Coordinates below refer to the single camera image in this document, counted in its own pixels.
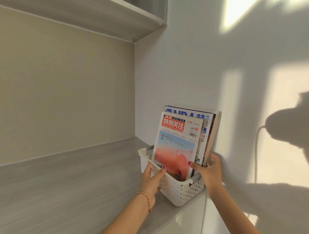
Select person's left hand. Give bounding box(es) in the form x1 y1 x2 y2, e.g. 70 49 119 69
138 162 167 197

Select person's right hand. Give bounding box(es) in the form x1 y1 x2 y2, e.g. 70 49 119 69
188 153 224 197

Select white perforated plastic basket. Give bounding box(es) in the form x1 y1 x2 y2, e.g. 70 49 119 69
138 145 208 207

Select magazine with pink sky cover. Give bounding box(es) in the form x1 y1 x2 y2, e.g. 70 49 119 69
151 112 204 181

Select thin magazines with tan edges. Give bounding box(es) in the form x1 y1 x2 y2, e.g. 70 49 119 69
202 111 222 168

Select magazine with blue lettering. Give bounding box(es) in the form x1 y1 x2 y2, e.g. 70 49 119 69
164 105 214 167

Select person's right forearm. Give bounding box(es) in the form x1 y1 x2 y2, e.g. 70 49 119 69
207 185 261 234

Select person's left forearm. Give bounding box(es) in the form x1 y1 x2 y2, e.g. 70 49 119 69
101 193 157 234

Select white cabinet front panel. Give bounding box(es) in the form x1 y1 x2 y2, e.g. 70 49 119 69
155 190 242 234

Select grey wooden shelf board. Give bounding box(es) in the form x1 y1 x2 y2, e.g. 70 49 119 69
0 137 208 234

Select grey wooden overhead cabinet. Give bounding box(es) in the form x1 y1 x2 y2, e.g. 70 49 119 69
0 0 168 43

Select orange string bracelet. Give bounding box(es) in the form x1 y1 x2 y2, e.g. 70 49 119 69
136 192 152 213

